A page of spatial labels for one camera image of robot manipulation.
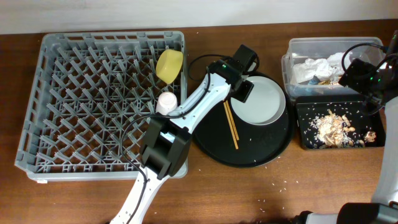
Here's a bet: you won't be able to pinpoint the clear plastic waste bin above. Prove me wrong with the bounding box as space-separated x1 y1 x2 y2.
282 37 382 100

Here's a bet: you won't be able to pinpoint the grey plastic dishwasher rack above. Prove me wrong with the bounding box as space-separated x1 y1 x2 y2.
15 31 187 183

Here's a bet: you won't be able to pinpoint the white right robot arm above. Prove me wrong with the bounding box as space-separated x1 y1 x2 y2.
291 31 397 224

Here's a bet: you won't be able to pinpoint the wooden chopstick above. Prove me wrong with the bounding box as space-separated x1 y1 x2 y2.
223 101 239 150
225 100 239 141

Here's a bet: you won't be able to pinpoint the black rectangular bin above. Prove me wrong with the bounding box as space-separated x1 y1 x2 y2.
295 95 386 149

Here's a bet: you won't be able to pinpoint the gold foil wrapper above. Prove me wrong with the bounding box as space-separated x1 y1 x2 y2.
318 78 340 85

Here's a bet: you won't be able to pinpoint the food scraps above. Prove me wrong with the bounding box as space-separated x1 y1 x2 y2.
303 109 377 149

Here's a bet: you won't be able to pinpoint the crumpled white paper waste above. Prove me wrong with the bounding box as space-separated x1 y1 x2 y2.
291 52 344 83

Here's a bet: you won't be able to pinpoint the yellow bowl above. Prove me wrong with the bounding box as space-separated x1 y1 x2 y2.
155 49 183 84

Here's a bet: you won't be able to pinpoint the pink cup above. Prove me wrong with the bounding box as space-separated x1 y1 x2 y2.
155 91 177 115

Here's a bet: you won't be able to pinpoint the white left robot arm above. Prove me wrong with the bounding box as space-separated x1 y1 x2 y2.
111 59 259 223

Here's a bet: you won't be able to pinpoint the round black tray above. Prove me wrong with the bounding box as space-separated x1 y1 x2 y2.
193 72 295 167

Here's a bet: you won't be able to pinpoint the white plate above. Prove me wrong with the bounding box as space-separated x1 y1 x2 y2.
230 76 286 126

